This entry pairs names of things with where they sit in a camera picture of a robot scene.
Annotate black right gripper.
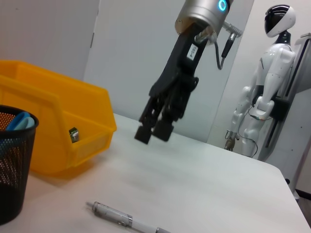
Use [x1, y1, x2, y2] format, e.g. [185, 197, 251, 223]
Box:
[134, 22, 210, 145]

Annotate green plastic wrapper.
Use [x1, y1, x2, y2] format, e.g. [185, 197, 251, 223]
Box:
[69, 127, 81, 144]

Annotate grey white ballpoint pen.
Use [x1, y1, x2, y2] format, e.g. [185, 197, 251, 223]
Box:
[86, 201, 172, 233]

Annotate blue teal scissors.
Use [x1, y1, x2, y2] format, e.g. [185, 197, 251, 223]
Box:
[0, 111, 36, 157]

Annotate black mesh pen holder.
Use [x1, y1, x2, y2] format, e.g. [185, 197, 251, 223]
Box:
[0, 104, 39, 225]

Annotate yellow plastic bin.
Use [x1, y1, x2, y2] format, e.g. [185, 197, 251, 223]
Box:
[0, 60, 118, 180]

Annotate white black humanoid robot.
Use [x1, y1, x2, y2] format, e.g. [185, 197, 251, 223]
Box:
[225, 5, 297, 158]

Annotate grey humanoid robot stand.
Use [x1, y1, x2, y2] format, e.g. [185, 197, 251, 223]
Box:
[257, 33, 311, 195]

